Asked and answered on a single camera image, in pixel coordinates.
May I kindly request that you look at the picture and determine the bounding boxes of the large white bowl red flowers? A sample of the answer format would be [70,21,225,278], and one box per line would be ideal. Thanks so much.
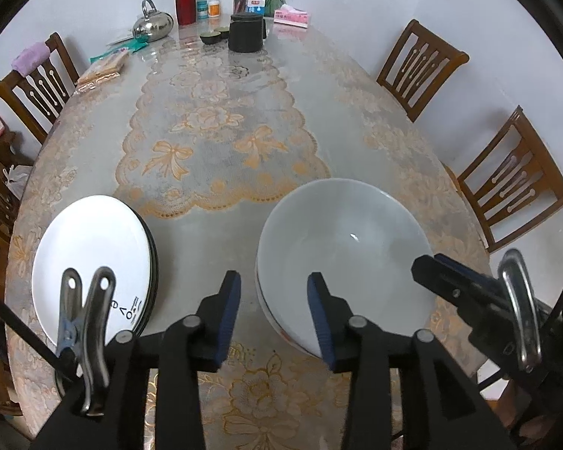
[255,178,435,357]

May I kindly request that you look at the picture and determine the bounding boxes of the plain white plate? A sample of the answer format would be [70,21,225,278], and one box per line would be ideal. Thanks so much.
[31,195,158,342]

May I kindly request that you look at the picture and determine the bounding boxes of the metal spring clip right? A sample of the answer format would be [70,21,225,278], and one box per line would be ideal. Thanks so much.
[497,249,542,373]

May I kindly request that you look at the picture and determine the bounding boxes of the metal spring clip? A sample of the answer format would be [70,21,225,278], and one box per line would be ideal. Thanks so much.
[54,266,116,417]
[497,249,542,373]

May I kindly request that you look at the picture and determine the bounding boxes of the near right wooden chair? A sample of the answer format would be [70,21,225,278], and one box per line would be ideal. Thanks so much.
[446,107,563,254]

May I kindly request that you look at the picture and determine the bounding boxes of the metal spring clip left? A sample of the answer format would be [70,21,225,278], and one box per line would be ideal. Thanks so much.
[54,266,116,417]

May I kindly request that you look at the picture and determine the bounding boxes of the far right wooden chair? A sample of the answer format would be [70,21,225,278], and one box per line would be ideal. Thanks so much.
[377,19,470,122]

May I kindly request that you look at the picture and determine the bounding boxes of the white red plastic bag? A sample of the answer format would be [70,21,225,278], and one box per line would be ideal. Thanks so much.
[3,165,32,200]

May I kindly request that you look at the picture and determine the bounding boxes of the pink tissue pack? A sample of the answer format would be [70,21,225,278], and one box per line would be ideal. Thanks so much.
[273,4,310,29]

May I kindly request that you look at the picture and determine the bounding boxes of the packaged crackers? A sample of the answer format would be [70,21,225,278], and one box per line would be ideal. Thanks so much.
[76,51,129,93]

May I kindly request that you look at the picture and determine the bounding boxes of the wooden chair with purple cloth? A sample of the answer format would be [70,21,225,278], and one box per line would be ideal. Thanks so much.
[0,33,79,144]

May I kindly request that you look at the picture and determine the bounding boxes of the black cylindrical container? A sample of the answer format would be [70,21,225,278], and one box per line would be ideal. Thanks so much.
[227,12,266,53]

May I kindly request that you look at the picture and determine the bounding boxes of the teal plastic bag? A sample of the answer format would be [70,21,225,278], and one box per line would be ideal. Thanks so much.
[89,39,148,64]

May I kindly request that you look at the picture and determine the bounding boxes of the dark small dish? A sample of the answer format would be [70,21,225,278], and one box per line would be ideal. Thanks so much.
[215,27,230,40]
[199,30,221,45]

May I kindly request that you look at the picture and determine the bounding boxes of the blue white carton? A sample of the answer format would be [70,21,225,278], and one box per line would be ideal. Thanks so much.
[246,0,266,15]

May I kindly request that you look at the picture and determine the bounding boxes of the steel kettle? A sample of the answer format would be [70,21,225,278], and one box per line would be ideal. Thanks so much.
[132,0,174,43]

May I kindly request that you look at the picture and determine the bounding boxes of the purple cloth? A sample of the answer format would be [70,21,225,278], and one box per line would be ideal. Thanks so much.
[11,42,50,77]

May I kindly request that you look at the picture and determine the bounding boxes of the teal lid jar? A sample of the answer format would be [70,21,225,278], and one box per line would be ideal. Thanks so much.
[196,0,208,20]

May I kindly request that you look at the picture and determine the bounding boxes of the orange pill bottle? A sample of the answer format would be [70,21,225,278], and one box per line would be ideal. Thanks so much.
[207,0,220,18]

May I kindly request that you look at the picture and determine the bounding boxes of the red gold bottle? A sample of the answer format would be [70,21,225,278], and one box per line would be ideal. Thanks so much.
[175,0,196,26]

